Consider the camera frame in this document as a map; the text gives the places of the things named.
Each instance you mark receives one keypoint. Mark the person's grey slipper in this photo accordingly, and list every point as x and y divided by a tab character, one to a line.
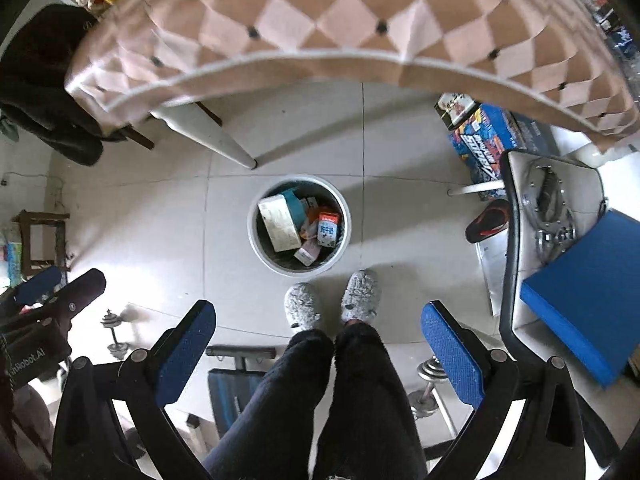
302	305
360	300

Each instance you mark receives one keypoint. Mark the person's right leg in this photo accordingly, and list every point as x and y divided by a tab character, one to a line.
370	400

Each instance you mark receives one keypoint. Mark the long white pink-printed box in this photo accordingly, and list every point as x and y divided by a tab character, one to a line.
306	254

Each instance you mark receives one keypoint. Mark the person's left grey slipper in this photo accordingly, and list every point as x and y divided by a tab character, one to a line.
302	305

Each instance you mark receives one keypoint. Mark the white round trash bin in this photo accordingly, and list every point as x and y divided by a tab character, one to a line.
300	270

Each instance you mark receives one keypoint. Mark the person's left leg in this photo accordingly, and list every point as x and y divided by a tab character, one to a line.
280	400

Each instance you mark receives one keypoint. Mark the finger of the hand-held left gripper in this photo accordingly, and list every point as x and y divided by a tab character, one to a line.
80	292
35	285

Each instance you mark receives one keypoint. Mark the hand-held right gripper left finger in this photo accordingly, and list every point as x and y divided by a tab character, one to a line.
187	355

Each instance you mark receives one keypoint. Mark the brown checkered tablecloth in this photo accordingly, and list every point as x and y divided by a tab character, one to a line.
350	5

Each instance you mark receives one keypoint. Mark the person's right grey slipper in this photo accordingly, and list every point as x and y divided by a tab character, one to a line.
360	300

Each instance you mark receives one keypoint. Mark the red and black sandal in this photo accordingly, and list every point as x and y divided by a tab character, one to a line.
487	222

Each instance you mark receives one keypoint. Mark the green and blue plastic bag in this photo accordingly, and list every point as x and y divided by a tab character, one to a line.
295	205

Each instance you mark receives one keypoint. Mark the metal weight plates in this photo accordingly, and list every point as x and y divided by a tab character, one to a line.
550	200

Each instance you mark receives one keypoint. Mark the blue foam cushion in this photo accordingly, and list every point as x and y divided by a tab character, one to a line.
585	300

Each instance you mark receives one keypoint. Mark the blue printed toy box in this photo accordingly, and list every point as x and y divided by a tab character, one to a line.
480	150

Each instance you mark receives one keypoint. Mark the person's leg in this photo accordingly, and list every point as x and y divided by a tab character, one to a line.
370	400
280	400

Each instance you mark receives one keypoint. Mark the small wooden stool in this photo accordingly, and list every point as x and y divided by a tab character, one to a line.
25	217

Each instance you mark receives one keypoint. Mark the white cardboard medicine box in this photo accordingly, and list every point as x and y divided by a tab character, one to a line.
277	222

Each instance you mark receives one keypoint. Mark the black framed chair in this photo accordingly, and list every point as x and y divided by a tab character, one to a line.
522	300

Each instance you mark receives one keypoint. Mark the gold and black box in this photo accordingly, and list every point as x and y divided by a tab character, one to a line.
455	107

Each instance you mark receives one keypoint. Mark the orange plastic wrapper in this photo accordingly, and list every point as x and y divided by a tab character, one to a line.
314	216

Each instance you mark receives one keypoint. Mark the metal dumbbell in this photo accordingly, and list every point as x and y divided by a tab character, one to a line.
425	390
116	345

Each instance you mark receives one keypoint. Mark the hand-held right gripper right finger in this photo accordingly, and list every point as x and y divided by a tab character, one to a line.
450	355

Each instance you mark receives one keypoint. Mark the black jacket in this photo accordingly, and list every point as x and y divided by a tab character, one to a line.
45	70

